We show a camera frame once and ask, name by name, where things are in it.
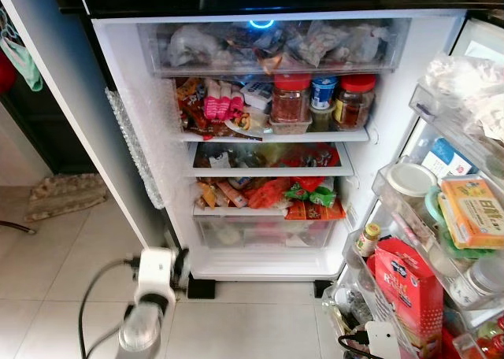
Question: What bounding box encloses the glass fridge shelf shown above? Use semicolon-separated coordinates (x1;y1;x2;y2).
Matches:
180;127;371;143
186;142;355;177

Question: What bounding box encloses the open fridge black front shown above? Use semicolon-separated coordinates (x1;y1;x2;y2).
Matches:
0;0;504;283

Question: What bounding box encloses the clear plastic fridge drawer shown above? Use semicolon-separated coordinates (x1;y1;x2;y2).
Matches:
138;18;410;78

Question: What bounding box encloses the white fridge door with racks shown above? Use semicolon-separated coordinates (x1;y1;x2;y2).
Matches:
327;13;504;359

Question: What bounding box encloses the clear crisper drawer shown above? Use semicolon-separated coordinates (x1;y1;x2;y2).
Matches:
195;216;338;250

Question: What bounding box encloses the red plastic bag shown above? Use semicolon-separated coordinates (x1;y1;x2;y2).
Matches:
244;178;292;210

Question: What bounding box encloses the beige patterned floor mat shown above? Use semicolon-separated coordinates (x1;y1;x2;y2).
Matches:
28;174;109;222

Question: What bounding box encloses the orange flat box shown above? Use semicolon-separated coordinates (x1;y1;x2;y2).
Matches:
285;200;346;220

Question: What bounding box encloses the green snack packet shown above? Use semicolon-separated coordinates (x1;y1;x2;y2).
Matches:
285;178;338;208

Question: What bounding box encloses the pink packet bundle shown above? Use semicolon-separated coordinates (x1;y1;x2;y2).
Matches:
203;80;245;122

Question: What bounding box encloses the grey lid jar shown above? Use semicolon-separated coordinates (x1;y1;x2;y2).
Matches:
453;257;504;309

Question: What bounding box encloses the small gold cap bottle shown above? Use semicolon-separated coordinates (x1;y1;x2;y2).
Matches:
354;223;382;257

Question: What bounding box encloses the yellow orange carton box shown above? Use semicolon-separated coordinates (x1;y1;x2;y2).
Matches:
438;176;504;250

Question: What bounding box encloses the dark cabinet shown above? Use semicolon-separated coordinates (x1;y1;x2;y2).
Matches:
0;91;95;175

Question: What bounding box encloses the red lid glass jar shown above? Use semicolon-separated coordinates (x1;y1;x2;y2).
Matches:
270;73;312;125
335;74;376;131

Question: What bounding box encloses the blue lid white cup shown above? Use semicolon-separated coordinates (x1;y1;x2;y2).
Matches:
311;76;339;112

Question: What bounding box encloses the red drink carton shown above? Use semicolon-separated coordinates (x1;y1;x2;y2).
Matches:
373;237;444;359

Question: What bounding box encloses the blue white box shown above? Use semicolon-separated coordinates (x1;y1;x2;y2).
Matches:
421;137;473;179

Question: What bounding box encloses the white lid glass jar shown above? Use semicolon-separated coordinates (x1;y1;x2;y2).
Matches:
386;162;438;218

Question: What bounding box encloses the green hanging cloth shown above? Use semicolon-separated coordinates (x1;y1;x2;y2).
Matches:
0;9;44;92

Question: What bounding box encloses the white crumpled plastic bag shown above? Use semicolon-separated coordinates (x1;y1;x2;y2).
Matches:
421;54;504;139

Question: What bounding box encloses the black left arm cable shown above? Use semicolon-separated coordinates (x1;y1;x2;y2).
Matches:
77;257;141;359

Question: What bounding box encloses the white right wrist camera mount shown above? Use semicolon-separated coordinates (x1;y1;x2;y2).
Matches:
365;321;398;359

